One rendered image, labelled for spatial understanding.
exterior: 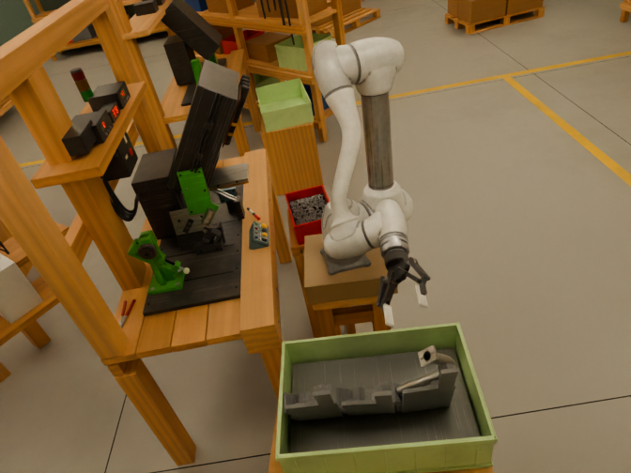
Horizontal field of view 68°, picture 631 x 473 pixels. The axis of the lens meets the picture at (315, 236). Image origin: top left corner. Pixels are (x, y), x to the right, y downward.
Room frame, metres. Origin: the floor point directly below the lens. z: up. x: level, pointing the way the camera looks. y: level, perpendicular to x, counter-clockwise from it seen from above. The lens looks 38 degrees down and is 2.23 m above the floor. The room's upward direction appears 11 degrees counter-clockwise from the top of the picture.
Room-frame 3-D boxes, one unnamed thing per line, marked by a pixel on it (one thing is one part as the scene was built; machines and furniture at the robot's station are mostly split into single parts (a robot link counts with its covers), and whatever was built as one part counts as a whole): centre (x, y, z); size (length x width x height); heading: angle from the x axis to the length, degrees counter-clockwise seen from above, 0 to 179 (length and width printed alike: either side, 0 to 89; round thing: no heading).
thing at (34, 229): (1.99, 0.86, 1.36); 1.49 x 0.09 x 0.97; 179
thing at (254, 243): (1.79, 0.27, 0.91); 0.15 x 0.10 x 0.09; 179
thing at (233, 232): (1.98, 0.56, 0.89); 1.10 x 0.42 x 0.02; 179
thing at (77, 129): (1.70, 0.78, 1.59); 0.15 x 0.07 x 0.07; 179
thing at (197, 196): (1.91, 0.50, 1.17); 0.13 x 0.12 x 0.20; 179
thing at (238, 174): (2.06, 0.46, 1.11); 0.39 x 0.16 x 0.03; 89
